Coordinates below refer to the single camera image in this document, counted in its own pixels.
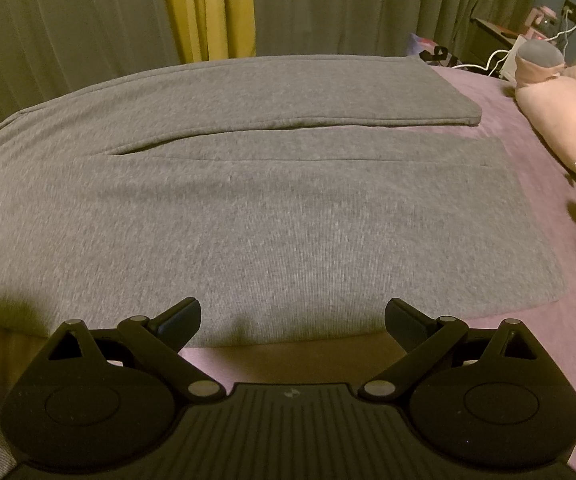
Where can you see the pink plush toy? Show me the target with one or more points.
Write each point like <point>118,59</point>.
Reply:
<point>546,95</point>

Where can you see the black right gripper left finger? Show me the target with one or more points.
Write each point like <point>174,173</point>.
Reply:
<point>97,400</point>

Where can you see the pink device on nightstand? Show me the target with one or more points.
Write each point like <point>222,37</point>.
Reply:
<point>541,23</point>

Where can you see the grey-green curtain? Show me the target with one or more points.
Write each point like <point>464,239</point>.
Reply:
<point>51,47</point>

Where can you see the dark nightstand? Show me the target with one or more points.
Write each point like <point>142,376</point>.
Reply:
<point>484,38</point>

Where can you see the black wall socket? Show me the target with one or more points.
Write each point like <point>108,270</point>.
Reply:
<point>568,13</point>

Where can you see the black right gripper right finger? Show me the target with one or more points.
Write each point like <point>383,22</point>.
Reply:
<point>487,400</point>

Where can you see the yellow curtain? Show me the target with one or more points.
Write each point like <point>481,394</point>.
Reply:
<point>209,30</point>

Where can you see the pink bed blanket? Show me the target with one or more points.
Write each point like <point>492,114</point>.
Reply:
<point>292,409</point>

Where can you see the grey sweatpants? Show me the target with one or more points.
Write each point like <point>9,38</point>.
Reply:
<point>293,197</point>

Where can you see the purple black bag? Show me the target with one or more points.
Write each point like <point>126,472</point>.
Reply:
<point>430,52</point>

